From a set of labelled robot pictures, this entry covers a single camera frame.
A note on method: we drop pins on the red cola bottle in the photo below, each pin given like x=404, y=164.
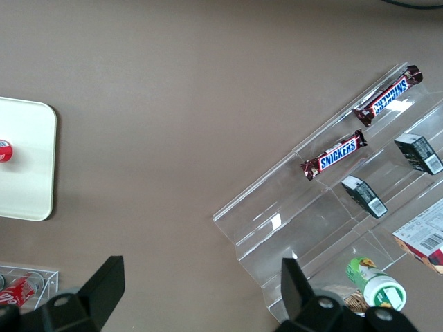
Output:
x=20, y=292

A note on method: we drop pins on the clear acrylic stepped display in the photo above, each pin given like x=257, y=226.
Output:
x=294, y=224

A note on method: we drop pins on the small black box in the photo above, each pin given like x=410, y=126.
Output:
x=365, y=201
x=419, y=154

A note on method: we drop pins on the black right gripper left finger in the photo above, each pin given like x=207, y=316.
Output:
x=86, y=304

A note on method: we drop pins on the white red cookie box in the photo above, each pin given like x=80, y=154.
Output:
x=424, y=238

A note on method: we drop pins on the clear acrylic bottle rack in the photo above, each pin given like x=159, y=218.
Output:
x=50, y=283

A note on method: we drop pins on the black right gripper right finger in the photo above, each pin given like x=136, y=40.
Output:
x=311, y=314

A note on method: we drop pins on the red white yogurt cup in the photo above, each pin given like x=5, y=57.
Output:
x=5, y=151

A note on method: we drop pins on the green white bottle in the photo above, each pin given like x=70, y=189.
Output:
x=379, y=287

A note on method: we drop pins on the beige plastic tray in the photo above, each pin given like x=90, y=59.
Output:
x=27, y=186

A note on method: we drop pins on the Snickers chocolate bar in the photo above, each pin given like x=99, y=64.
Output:
x=389, y=96
x=334, y=156

